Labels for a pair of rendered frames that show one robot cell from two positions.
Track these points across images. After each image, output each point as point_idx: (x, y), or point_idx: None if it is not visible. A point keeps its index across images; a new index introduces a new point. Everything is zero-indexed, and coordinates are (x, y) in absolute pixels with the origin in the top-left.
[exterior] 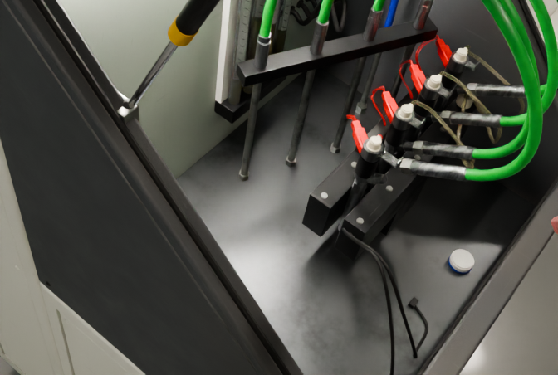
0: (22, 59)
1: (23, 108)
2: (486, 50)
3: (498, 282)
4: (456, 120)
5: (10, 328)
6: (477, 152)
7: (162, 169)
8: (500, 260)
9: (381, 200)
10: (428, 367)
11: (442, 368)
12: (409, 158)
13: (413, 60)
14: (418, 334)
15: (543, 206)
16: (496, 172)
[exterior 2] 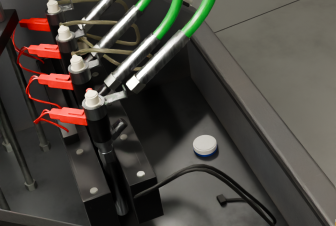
0: None
1: None
2: None
3: (257, 110)
4: (107, 44)
5: None
6: (157, 32)
7: (34, 221)
8: (237, 100)
9: (131, 148)
10: (311, 197)
11: (317, 186)
12: (128, 79)
13: (11, 66)
14: (253, 211)
15: (207, 52)
16: (205, 4)
